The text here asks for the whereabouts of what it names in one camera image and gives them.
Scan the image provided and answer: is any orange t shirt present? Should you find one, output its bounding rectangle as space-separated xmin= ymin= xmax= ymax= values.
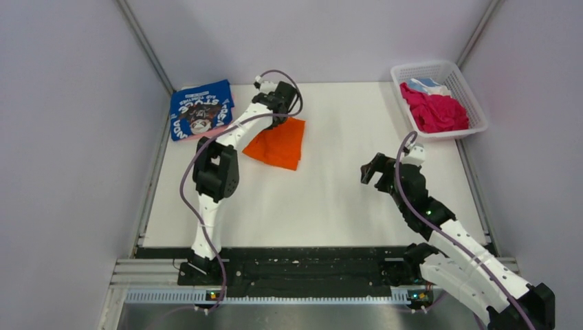
xmin=242 ymin=118 xmax=306 ymax=171

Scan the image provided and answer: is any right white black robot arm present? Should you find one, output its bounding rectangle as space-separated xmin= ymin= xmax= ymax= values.
xmin=360 ymin=145 xmax=556 ymax=329

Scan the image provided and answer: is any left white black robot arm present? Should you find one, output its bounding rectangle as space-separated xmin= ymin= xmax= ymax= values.
xmin=183 ymin=79 xmax=303 ymax=284

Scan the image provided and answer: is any magenta t shirt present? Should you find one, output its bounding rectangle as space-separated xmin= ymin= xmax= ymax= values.
xmin=399 ymin=82 xmax=470 ymax=133

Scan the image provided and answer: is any folded blue printed t shirt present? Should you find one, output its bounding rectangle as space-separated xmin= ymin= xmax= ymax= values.
xmin=169 ymin=79 xmax=237 ymax=142

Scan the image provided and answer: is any white plastic basket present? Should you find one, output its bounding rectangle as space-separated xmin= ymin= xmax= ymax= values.
xmin=390 ymin=60 xmax=487 ymax=141

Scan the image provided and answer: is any white light blue t shirt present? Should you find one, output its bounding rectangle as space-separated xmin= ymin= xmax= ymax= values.
xmin=406 ymin=78 xmax=452 ymax=96

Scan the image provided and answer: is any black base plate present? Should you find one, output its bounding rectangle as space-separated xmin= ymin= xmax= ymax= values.
xmin=135 ymin=243 xmax=439 ymax=298

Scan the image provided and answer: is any aluminium rail frame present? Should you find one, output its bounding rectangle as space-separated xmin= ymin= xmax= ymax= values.
xmin=98 ymin=257 xmax=525 ymax=330

